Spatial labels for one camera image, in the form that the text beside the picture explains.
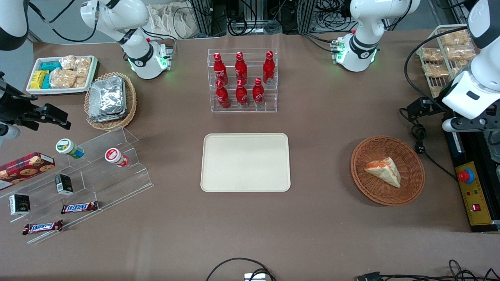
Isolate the black cable bundle with connector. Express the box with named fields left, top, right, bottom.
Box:
left=356, top=259, right=500, bottom=281

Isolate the black looped table cable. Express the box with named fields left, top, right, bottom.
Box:
left=205, top=257, right=276, bottom=281

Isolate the beige rectangular tray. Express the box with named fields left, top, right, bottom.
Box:
left=200, top=133, right=291, bottom=193

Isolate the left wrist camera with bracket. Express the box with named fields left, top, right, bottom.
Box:
left=442, top=116, right=500, bottom=133

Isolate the white rectangular snack tray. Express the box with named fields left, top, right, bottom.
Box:
left=26, top=55, right=98, bottom=96

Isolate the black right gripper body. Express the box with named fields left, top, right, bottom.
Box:
left=0, top=92, right=40, bottom=126

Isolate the clear acrylic bottle rack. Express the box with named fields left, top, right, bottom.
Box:
left=207, top=48, right=279, bottom=114

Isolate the yellow snack pack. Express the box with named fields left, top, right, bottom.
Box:
left=30, top=70, right=50, bottom=90

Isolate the yellow control panel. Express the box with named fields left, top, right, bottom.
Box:
left=455, top=161, right=494, bottom=226

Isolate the black power cable with plug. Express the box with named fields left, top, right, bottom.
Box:
left=399, top=108, right=458, bottom=181

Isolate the white wire rack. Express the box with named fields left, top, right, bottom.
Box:
left=416, top=24, right=481, bottom=107

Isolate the clear plastic container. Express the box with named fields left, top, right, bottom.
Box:
left=484, top=131, right=500, bottom=163

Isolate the red tartan cookie box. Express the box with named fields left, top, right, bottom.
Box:
left=0, top=152, right=55, bottom=191

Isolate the triangular sandwich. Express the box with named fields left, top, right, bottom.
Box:
left=364, top=157, right=402, bottom=189

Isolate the black appliance box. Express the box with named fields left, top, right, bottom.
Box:
left=445, top=131, right=500, bottom=234

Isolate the red lid yogurt cup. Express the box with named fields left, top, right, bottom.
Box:
left=104, top=148, right=130, bottom=168

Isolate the oval light wicker basket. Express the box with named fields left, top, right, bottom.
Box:
left=84, top=72, right=138, bottom=132

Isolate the aluminium frame rack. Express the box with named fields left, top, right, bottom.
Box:
left=187, top=0, right=352, bottom=38

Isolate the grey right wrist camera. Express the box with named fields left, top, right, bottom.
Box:
left=0, top=123, right=21, bottom=147

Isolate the red cola bottle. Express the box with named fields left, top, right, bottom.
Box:
left=252, top=77, right=265, bottom=107
left=215, top=80, right=230, bottom=109
left=262, top=50, right=276, bottom=85
left=213, top=52, right=229, bottom=85
left=234, top=51, right=248, bottom=84
left=235, top=79, right=249, bottom=107

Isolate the small black and white carton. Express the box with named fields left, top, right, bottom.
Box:
left=9, top=194, right=31, bottom=216

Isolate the clear acrylic stepped display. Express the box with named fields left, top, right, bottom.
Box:
left=0, top=126, right=154, bottom=245

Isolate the cream cloth bag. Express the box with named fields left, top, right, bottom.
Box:
left=147, top=3, right=196, bottom=40

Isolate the black coiled cable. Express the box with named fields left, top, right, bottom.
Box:
left=227, top=16, right=259, bottom=37

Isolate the stack of silver foil packets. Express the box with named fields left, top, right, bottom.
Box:
left=88, top=76, right=128, bottom=123

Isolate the snickers chocolate bar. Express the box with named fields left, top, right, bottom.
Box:
left=22, top=220, right=64, bottom=235
left=61, top=201, right=99, bottom=215

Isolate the green lid yogurt cup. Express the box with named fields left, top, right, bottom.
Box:
left=55, top=138, right=85, bottom=159

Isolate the round brown wicker basket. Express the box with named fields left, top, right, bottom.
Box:
left=350, top=135, right=426, bottom=206

